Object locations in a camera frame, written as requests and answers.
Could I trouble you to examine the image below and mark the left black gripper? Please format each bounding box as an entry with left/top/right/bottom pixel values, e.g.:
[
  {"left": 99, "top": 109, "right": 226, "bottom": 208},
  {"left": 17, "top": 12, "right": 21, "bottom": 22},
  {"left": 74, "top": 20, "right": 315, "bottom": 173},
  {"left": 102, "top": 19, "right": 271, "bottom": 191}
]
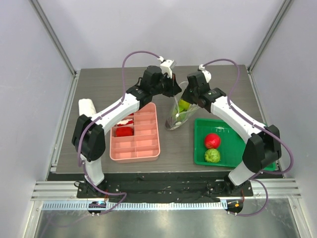
[{"left": 151, "top": 72, "right": 182, "bottom": 98}]

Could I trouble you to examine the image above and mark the clear polka dot zip bag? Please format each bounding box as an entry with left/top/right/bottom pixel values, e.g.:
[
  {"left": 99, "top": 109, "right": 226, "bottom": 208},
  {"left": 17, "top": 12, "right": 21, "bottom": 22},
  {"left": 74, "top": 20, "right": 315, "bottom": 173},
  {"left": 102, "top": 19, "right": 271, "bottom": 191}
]
[{"left": 165, "top": 81, "right": 200, "bottom": 130}]

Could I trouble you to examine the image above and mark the red fake apple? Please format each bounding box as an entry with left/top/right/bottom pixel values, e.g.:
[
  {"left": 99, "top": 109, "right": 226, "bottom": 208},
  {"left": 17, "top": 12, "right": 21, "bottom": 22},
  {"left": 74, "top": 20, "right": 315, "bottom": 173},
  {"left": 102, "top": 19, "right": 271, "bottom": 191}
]
[{"left": 204, "top": 133, "right": 221, "bottom": 149}]

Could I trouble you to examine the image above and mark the green fake apple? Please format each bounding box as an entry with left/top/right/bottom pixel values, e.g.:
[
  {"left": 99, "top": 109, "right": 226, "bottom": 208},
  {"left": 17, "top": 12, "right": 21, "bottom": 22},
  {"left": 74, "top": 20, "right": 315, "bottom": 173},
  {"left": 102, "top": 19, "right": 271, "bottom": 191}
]
[{"left": 204, "top": 148, "right": 221, "bottom": 163}]

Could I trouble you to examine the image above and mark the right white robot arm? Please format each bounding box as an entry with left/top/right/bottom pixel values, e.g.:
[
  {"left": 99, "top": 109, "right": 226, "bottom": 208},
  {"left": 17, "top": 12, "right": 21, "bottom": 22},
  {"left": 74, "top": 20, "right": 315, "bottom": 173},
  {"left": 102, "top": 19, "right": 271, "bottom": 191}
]
[{"left": 181, "top": 70, "right": 281, "bottom": 196}]

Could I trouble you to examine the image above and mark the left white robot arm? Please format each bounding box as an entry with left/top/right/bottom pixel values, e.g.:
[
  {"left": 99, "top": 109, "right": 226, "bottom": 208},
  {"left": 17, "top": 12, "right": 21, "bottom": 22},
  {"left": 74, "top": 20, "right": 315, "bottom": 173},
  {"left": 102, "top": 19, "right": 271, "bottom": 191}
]
[{"left": 71, "top": 62, "right": 181, "bottom": 198}]

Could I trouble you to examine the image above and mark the yellow-green fake fruit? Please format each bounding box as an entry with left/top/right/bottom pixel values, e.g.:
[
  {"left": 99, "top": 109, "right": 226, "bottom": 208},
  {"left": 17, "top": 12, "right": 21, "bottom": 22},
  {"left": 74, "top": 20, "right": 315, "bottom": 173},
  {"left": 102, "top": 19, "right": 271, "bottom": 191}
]
[{"left": 178, "top": 99, "right": 191, "bottom": 113}]

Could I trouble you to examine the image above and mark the red white fabric item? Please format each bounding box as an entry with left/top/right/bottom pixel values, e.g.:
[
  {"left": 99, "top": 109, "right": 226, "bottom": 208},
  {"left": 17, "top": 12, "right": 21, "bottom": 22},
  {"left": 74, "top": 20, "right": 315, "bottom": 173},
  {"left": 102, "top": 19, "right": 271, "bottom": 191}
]
[{"left": 116, "top": 119, "right": 134, "bottom": 126}]

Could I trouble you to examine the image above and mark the green plastic tray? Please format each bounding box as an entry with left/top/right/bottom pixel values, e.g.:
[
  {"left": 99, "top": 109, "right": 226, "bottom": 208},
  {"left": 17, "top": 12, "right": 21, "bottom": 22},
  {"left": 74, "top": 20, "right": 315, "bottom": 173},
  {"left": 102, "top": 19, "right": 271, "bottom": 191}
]
[{"left": 193, "top": 118, "right": 277, "bottom": 172}]

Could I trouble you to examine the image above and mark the pink divided organizer tray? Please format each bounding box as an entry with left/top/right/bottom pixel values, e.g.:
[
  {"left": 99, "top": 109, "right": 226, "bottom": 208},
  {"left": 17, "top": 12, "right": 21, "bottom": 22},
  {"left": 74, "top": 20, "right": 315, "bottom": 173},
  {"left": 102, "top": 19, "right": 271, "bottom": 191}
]
[{"left": 109, "top": 103, "right": 160, "bottom": 163}]

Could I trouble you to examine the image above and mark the red fabric item bottom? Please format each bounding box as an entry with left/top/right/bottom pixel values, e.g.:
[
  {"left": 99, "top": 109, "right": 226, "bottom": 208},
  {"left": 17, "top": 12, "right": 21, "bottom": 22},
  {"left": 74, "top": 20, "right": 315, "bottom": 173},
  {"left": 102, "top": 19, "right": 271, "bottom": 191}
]
[{"left": 115, "top": 126, "right": 134, "bottom": 137}]

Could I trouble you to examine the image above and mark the white crumpled cloth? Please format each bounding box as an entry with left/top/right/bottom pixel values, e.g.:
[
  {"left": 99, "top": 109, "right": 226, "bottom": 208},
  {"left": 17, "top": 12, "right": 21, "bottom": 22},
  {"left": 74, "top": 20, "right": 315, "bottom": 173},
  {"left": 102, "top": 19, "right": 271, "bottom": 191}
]
[{"left": 78, "top": 99, "right": 96, "bottom": 117}]

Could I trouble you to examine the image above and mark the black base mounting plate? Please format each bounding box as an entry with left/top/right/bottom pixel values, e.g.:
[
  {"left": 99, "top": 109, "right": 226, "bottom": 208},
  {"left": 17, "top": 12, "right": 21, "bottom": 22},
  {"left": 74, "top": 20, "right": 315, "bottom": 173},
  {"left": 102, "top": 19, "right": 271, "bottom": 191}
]
[{"left": 48, "top": 172, "right": 254, "bottom": 203}]

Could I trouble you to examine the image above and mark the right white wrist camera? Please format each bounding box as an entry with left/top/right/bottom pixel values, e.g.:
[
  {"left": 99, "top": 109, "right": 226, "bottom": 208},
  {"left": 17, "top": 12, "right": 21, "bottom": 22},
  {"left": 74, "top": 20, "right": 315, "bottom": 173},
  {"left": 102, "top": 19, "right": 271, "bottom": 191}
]
[{"left": 198, "top": 64, "right": 211, "bottom": 83}]

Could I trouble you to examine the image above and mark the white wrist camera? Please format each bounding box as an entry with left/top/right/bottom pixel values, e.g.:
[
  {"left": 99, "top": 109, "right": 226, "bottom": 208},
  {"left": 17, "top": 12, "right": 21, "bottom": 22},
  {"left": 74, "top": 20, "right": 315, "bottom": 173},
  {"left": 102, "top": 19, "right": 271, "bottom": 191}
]
[
  {"left": 158, "top": 56, "right": 176, "bottom": 78},
  {"left": 198, "top": 64, "right": 211, "bottom": 83}
]

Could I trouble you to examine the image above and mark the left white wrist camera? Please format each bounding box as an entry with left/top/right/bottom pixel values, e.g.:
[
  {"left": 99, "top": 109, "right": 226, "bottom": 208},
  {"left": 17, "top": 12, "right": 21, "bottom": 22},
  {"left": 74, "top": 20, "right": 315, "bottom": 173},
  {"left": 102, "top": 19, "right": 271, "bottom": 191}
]
[{"left": 158, "top": 56, "right": 176, "bottom": 78}]

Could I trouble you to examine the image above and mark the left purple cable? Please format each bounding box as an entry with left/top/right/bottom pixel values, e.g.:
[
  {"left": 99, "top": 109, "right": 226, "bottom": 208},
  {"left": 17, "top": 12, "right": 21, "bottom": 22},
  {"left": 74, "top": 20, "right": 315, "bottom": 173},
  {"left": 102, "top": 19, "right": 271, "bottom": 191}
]
[{"left": 77, "top": 51, "right": 165, "bottom": 215}]

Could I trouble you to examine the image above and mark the purple cable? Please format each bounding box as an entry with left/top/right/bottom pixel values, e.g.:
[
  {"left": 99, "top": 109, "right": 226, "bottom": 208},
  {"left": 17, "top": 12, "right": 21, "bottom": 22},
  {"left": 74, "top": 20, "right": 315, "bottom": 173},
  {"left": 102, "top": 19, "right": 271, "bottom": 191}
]
[
  {"left": 199, "top": 59, "right": 295, "bottom": 216},
  {"left": 77, "top": 51, "right": 165, "bottom": 215}
]

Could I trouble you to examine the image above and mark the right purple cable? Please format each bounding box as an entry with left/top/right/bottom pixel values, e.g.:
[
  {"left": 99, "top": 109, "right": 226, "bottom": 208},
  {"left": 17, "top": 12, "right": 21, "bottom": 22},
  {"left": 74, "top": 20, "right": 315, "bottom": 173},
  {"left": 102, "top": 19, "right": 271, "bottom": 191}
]
[{"left": 199, "top": 59, "right": 295, "bottom": 216}]

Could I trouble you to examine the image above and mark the white slotted cable duct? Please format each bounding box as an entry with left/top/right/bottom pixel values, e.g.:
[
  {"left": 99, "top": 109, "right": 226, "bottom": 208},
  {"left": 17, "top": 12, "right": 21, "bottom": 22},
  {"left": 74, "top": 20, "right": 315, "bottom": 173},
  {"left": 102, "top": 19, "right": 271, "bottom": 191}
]
[{"left": 42, "top": 200, "right": 227, "bottom": 211}]

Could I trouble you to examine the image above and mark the right aluminium frame post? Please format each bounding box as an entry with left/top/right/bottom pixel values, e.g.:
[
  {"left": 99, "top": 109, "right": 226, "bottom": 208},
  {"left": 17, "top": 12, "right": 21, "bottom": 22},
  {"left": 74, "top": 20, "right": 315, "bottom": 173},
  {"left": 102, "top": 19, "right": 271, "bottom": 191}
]
[{"left": 247, "top": 0, "right": 295, "bottom": 72}]

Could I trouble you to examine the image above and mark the aluminium frame post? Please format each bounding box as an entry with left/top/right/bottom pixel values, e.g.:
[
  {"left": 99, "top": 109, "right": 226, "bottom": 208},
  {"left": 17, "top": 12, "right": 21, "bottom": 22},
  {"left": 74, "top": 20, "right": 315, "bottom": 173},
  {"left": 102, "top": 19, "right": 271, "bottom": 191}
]
[
  {"left": 247, "top": 0, "right": 295, "bottom": 72},
  {"left": 28, "top": 0, "right": 78, "bottom": 76}
]

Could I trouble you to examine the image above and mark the left aluminium frame post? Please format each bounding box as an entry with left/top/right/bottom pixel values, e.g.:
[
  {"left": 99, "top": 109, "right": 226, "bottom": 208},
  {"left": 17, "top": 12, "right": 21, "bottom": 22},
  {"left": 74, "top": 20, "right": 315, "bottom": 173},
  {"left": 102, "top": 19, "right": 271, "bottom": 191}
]
[{"left": 28, "top": 0, "right": 78, "bottom": 76}]

